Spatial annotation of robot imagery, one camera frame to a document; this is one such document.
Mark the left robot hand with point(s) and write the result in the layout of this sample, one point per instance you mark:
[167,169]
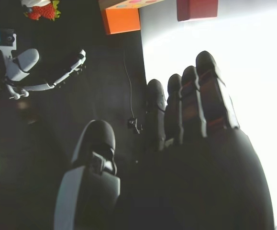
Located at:
[200,182]

